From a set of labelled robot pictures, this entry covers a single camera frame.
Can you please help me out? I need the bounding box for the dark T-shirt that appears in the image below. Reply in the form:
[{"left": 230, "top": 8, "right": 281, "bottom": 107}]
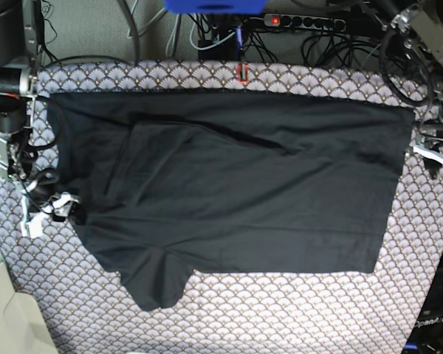
[{"left": 53, "top": 91, "right": 415, "bottom": 310}]

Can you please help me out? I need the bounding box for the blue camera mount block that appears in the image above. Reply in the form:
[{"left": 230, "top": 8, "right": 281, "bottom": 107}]
[{"left": 164, "top": 0, "right": 267, "bottom": 14}]

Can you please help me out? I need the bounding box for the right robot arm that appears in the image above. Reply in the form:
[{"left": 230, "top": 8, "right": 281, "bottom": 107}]
[{"left": 0, "top": 1, "right": 86, "bottom": 227}]

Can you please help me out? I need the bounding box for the fan-patterned tablecloth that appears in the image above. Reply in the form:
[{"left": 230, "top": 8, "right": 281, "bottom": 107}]
[{"left": 0, "top": 60, "right": 443, "bottom": 353}]

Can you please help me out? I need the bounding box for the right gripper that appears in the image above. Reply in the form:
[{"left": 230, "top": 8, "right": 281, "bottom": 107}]
[{"left": 41, "top": 192, "right": 87, "bottom": 226}]

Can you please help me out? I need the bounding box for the beige cabinet corner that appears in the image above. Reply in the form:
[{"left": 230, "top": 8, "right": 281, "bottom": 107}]
[{"left": 0, "top": 251, "right": 57, "bottom": 353}]

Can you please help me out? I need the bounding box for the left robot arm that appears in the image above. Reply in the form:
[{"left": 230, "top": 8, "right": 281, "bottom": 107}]
[{"left": 376, "top": 1, "right": 443, "bottom": 178}]

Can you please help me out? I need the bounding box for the black OpenArm box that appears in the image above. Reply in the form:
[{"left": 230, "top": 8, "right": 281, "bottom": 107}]
[{"left": 402, "top": 253, "right": 443, "bottom": 353}]

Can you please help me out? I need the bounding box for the black power strip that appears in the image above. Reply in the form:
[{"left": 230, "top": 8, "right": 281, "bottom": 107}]
[{"left": 263, "top": 13, "right": 346, "bottom": 32}]

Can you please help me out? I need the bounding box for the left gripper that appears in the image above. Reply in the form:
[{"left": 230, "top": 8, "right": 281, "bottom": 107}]
[{"left": 412, "top": 145, "right": 443, "bottom": 180}]

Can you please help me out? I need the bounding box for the orange table clamp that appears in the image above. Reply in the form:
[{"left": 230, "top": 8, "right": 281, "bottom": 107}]
[{"left": 237, "top": 63, "right": 249, "bottom": 84}]

